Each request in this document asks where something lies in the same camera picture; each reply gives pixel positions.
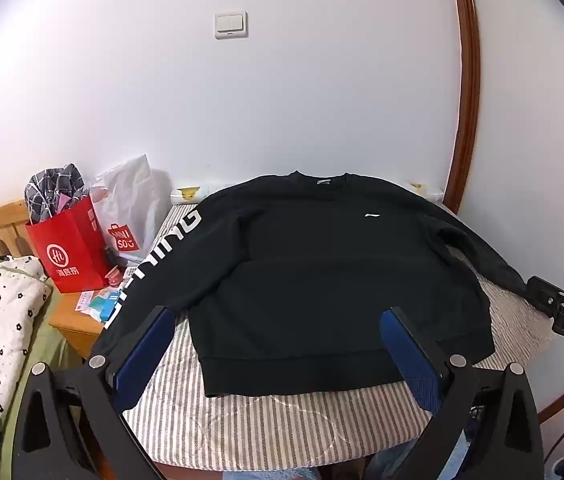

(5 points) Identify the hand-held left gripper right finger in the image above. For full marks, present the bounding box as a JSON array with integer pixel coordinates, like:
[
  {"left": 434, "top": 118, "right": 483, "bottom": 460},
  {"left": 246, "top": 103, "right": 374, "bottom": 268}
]
[{"left": 379, "top": 306, "right": 545, "bottom": 480}]

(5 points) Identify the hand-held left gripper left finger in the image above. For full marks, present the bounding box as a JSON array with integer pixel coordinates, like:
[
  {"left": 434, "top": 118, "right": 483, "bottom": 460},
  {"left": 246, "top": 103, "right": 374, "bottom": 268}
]
[{"left": 12, "top": 305, "right": 178, "bottom": 480}]

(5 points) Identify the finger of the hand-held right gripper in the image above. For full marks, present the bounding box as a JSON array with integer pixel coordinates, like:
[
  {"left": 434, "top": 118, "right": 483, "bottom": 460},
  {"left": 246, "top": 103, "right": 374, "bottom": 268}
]
[{"left": 526, "top": 276, "right": 564, "bottom": 318}]

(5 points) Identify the black sweatshirt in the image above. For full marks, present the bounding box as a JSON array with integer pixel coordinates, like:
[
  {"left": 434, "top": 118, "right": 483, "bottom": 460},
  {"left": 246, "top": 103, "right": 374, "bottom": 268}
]
[{"left": 93, "top": 170, "right": 538, "bottom": 400}]

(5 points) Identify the blue packet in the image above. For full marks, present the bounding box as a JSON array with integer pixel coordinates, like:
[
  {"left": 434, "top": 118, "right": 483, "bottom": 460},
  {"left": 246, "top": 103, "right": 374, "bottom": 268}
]
[{"left": 87, "top": 290, "right": 120, "bottom": 321}]

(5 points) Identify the wooden nightstand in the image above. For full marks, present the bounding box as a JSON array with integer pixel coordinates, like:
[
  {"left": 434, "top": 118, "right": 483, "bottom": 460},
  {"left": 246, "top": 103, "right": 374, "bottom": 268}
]
[{"left": 48, "top": 287, "right": 113, "bottom": 361}]

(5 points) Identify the red paper bag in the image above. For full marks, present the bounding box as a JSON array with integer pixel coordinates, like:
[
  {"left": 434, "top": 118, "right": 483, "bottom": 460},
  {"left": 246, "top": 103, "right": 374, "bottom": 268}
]
[{"left": 24, "top": 195, "right": 113, "bottom": 294}]

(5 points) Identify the striped grey bed quilt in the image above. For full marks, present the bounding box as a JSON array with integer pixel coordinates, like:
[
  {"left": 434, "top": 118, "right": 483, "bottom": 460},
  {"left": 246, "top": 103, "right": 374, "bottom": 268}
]
[{"left": 122, "top": 200, "right": 555, "bottom": 473}]

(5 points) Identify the white floral quilt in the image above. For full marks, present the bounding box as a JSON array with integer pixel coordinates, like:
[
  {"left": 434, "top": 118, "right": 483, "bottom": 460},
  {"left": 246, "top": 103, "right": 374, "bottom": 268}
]
[{"left": 0, "top": 255, "right": 53, "bottom": 466}]

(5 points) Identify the white plastic bag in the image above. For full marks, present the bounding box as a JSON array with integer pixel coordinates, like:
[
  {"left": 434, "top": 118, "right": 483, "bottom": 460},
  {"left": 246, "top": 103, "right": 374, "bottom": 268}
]
[{"left": 91, "top": 154, "right": 173, "bottom": 267}]

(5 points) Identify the grey plaid cloth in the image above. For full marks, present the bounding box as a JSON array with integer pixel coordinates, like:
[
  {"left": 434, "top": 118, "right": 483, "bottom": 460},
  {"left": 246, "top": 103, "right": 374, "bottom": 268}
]
[{"left": 24, "top": 162, "right": 94, "bottom": 225}]

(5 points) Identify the brown wooden door frame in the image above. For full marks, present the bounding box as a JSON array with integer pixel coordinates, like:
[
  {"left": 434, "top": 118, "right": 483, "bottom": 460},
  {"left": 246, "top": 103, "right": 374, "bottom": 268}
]
[{"left": 443, "top": 0, "right": 481, "bottom": 216}]

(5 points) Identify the white light switch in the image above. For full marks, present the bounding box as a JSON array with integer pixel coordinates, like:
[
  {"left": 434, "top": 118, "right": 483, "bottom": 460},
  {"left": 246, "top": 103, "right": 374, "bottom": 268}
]
[{"left": 213, "top": 11, "right": 249, "bottom": 41}]

